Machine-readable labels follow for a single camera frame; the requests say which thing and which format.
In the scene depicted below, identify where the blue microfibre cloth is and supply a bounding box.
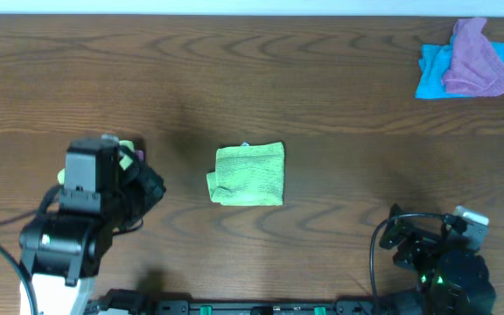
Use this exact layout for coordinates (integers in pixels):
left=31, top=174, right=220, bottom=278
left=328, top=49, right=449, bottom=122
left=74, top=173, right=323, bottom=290
left=414, top=35, right=504, bottom=100

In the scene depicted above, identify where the folded green cloth on stack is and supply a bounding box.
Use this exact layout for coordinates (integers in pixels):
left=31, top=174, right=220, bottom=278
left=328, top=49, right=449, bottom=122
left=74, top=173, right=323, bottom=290
left=57, top=140, right=137, bottom=185

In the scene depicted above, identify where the right black camera cable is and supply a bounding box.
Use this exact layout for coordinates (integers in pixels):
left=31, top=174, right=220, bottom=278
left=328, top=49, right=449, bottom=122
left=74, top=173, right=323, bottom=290
left=367, top=212, right=454, bottom=312

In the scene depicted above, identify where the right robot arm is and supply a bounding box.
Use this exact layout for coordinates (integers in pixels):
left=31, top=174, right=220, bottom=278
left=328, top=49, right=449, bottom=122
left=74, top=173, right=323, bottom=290
left=369, top=204, right=496, bottom=314

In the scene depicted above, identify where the black camera cable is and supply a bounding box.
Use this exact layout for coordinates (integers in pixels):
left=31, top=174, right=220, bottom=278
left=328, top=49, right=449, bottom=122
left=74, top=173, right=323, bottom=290
left=0, top=185, right=144, bottom=315
left=367, top=212, right=454, bottom=312

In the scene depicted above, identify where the green microfibre cloth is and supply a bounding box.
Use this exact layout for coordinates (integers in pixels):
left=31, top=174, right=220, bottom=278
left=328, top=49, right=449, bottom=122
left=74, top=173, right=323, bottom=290
left=206, top=142, right=285, bottom=207

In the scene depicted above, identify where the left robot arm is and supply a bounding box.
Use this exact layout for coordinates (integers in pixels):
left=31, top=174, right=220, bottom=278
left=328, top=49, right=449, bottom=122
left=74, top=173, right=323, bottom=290
left=19, top=146, right=165, bottom=314

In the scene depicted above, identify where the left black camera cable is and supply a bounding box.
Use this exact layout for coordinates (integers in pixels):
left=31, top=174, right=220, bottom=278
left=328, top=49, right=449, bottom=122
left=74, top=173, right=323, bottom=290
left=0, top=185, right=144, bottom=315

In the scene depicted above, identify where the purple crumpled microfibre cloth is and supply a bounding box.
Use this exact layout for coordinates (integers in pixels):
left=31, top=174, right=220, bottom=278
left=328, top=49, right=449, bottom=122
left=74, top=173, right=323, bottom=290
left=442, top=17, right=504, bottom=97

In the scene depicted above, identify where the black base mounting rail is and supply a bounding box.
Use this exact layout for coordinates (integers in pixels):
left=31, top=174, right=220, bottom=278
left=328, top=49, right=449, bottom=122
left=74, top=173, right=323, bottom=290
left=83, top=290, right=428, bottom=315

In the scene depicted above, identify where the folded purple cloth under stack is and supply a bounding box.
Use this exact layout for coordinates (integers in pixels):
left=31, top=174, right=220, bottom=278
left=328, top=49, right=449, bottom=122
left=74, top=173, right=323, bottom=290
left=135, top=150, right=144, bottom=161

